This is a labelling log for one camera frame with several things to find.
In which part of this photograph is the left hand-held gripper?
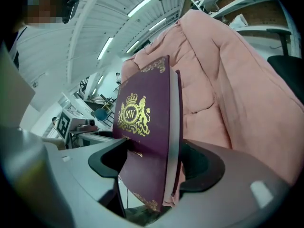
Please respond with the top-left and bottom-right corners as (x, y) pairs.
(56, 111), (115, 150)

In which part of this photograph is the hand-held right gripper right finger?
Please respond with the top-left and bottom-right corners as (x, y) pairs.
(146, 138), (293, 228)

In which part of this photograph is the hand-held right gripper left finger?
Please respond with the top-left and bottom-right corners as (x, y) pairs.
(58, 138), (131, 219)

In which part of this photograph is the maroon hardcover book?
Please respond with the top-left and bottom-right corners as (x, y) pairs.
(111, 55), (184, 212)

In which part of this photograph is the pink armchair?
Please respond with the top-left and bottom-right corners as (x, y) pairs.
(121, 8), (304, 206)

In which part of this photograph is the person's left forearm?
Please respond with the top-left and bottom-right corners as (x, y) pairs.
(41, 136), (66, 151)

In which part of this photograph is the blue chair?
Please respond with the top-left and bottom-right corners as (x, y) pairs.
(91, 108), (114, 128)

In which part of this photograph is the long ceiling light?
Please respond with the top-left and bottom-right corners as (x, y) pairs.
(149, 18), (167, 32)
(125, 40), (140, 54)
(97, 37), (114, 60)
(127, 0), (160, 18)

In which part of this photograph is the person's head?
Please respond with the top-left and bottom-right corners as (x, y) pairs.
(13, 0), (80, 29)

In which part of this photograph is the black office chair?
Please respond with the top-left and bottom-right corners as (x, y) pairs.
(266, 28), (304, 104)

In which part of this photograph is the black head-worn camera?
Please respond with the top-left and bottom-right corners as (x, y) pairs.
(61, 0), (80, 23)

